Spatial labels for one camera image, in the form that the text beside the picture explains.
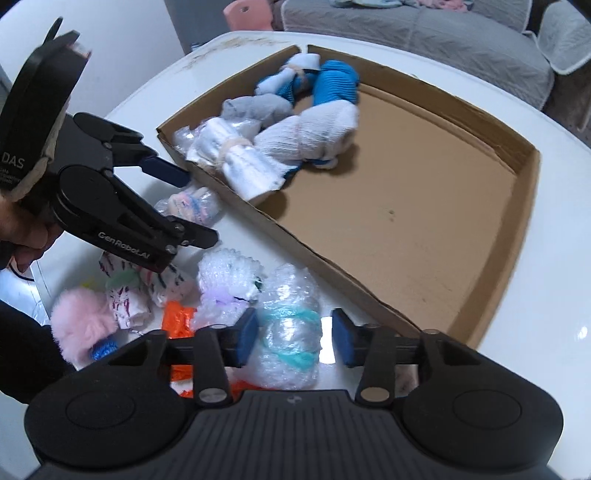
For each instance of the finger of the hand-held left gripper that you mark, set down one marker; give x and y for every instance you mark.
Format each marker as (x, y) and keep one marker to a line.
(161, 170)
(198, 237)

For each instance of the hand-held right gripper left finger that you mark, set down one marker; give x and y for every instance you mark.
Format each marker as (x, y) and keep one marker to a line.
(247, 339)

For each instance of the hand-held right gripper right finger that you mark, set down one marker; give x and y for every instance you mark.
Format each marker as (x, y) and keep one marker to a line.
(341, 341)

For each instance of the small bubble wrap bundle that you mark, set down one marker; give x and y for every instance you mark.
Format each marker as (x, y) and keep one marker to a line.
(189, 203)

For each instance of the bubble wrap bundle teal yarn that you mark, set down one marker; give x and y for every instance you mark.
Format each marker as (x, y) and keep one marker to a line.
(288, 323)

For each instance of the bubble wrap bundle purple inside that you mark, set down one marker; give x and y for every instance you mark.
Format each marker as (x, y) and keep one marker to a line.
(226, 281)

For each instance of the orange plastic bag bundle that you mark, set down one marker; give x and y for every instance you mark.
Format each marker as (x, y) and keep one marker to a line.
(178, 321)

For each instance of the white plastic-wrapped cloth bundle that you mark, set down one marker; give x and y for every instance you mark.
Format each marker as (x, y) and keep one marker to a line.
(240, 157)

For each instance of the purple-print bundle with green tie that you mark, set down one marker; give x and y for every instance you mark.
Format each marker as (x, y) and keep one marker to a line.
(127, 300)

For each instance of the grey sock bundle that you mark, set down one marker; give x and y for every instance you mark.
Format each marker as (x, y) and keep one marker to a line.
(249, 108)

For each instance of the pink fluffy pompom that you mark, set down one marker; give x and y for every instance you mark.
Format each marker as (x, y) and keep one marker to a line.
(78, 323)

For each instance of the large white sock bundle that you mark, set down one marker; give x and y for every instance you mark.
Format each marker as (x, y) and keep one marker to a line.
(304, 134)

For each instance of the shallow cardboard box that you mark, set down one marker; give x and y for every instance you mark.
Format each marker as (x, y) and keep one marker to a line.
(415, 207)

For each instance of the white and blue sock bundle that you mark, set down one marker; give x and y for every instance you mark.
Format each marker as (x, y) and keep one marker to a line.
(286, 76)

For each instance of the blue knit sock bundle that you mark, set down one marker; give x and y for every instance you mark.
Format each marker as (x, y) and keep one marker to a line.
(334, 83)

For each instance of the person's left hand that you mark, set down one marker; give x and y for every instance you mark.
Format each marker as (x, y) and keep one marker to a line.
(23, 230)

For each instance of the grey door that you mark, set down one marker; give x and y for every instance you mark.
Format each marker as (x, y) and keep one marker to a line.
(198, 23)

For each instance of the pink plastic chair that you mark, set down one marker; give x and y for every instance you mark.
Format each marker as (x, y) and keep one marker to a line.
(249, 16)

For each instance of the light blue garment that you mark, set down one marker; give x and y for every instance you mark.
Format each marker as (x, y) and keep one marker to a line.
(369, 3)

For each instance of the grey quilted sofa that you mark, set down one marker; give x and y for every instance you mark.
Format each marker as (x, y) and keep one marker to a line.
(461, 41)

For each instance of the pink garment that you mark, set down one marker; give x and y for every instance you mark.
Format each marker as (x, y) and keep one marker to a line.
(443, 4)

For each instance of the white-trimmed grey armrest cover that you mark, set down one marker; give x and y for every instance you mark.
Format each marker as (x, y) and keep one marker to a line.
(563, 37)

